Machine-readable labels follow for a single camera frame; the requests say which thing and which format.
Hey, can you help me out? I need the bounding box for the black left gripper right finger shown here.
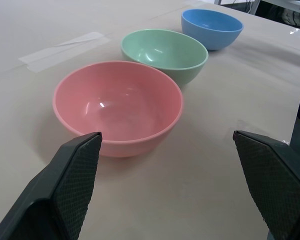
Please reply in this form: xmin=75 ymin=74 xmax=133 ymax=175
xmin=232 ymin=130 xmax=300 ymax=240

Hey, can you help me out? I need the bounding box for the pink red plastic bowl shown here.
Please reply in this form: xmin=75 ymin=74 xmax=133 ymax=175
xmin=52 ymin=60 xmax=185 ymax=158

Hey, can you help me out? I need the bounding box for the green plastic bowl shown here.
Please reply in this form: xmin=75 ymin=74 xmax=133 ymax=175
xmin=120 ymin=29 xmax=209 ymax=86

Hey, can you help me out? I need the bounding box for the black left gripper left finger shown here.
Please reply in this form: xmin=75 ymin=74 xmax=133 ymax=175
xmin=0 ymin=131 xmax=103 ymax=240

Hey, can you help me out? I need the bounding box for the blue plastic bowl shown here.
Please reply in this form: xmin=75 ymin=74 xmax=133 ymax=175
xmin=181 ymin=9 xmax=244 ymax=51

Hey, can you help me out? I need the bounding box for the clear tape strip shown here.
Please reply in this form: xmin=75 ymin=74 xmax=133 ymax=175
xmin=18 ymin=31 xmax=108 ymax=74

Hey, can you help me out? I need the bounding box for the dark background equipment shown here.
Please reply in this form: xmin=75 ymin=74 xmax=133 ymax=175
xmin=213 ymin=0 xmax=300 ymax=27

